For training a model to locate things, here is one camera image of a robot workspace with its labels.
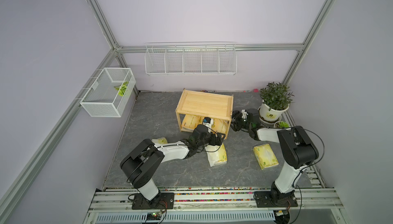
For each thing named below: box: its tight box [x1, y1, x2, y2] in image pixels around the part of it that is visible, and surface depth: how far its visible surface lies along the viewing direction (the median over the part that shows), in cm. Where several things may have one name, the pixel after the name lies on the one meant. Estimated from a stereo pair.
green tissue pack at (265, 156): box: [253, 143, 279, 171], surface depth 86 cm
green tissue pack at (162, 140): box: [157, 137, 168, 144], surface depth 93 cm
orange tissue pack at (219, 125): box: [211, 118, 230, 134], surface depth 93 cm
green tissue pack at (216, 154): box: [204, 142, 228, 168], surface depth 85 cm
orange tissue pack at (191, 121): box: [181, 114, 204, 130], surface depth 98 cm
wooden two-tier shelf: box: [175, 87, 234, 139], surface depth 89 cm
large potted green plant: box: [257, 81, 295, 125], surface depth 95 cm
